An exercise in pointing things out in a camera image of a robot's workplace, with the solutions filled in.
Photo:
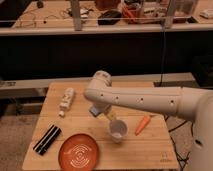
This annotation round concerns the wooden workbench shelf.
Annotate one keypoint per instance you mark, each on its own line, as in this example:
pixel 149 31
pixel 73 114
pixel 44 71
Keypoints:
pixel 22 18

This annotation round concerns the left metal post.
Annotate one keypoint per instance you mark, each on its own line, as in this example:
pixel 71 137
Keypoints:
pixel 75 8

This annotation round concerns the white bottle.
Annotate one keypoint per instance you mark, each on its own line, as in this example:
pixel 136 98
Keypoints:
pixel 66 101

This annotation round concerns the metal post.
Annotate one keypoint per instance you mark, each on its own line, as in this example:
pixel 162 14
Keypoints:
pixel 75 8
pixel 170 14

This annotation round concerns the orange plate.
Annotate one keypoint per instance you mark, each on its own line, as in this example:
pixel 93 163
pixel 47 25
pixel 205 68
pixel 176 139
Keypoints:
pixel 79 152

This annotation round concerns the white cup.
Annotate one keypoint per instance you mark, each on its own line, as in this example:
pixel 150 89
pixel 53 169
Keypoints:
pixel 117 130

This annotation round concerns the orange tool on bench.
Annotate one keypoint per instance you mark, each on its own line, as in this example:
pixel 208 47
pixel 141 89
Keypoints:
pixel 130 15

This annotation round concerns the orange toy carrot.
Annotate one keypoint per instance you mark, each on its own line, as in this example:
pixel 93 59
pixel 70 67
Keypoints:
pixel 143 123

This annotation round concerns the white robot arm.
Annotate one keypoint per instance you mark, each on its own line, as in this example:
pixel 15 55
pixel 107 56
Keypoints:
pixel 192 104

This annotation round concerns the right metal post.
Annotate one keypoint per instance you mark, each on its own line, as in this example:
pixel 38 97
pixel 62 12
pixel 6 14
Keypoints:
pixel 170 14

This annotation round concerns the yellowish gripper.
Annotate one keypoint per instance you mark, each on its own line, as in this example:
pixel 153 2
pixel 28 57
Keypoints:
pixel 110 115

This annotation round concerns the blue sponge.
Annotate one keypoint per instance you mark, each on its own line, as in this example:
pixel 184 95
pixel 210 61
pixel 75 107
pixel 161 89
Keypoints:
pixel 95 111

